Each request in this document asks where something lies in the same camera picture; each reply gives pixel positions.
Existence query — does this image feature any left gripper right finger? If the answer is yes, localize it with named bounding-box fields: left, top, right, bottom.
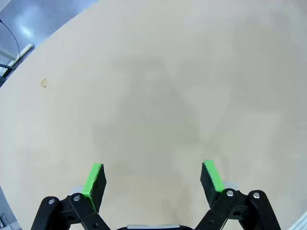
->
left=194, top=160, right=281, bottom=230

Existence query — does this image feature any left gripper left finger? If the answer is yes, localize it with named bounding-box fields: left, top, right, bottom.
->
left=30, top=162, right=113, bottom=230

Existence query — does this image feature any white tube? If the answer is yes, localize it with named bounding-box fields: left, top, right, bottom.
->
left=0, top=43, right=35, bottom=63

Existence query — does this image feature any aluminium frame rail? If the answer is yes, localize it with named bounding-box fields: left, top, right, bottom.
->
left=287, top=212, right=307, bottom=230

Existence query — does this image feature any thin black cable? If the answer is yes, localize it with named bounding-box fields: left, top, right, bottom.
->
left=0, top=20, right=22, bottom=63

